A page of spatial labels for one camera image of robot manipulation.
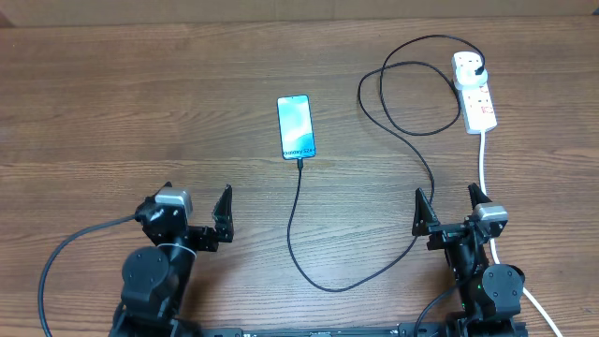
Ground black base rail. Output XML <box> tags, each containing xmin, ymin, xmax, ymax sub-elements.
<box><xmin>202</xmin><ymin>323</ymin><xmax>446</xmax><ymax>337</ymax></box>

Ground white charger plug adapter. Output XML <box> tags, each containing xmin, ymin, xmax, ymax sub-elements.
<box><xmin>454</xmin><ymin>66</ymin><xmax>489</xmax><ymax>91</ymax></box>

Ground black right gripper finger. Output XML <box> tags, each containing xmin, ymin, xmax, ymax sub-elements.
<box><xmin>412</xmin><ymin>188</ymin><xmax>440</xmax><ymax>237</ymax></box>
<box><xmin>468</xmin><ymin>183</ymin><xmax>491</xmax><ymax>209</ymax></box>

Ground white power strip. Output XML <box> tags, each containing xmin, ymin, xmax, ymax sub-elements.
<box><xmin>451</xmin><ymin>51</ymin><xmax>497</xmax><ymax>134</ymax></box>

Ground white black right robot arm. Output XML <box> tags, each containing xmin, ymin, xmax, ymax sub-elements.
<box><xmin>412</xmin><ymin>183</ymin><xmax>528</xmax><ymax>337</ymax></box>

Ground blue Galaxy smartphone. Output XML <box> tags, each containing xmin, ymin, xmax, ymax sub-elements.
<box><xmin>277</xmin><ymin>95</ymin><xmax>316</xmax><ymax>160</ymax></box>

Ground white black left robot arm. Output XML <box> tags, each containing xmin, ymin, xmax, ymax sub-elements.
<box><xmin>110</xmin><ymin>182</ymin><xmax>234</xmax><ymax>337</ymax></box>

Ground white power strip cord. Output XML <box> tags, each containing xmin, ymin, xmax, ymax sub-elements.
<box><xmin>478</xmin><ymin>131</ymin><xmax>564</xmax><ymax>337</ymax></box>

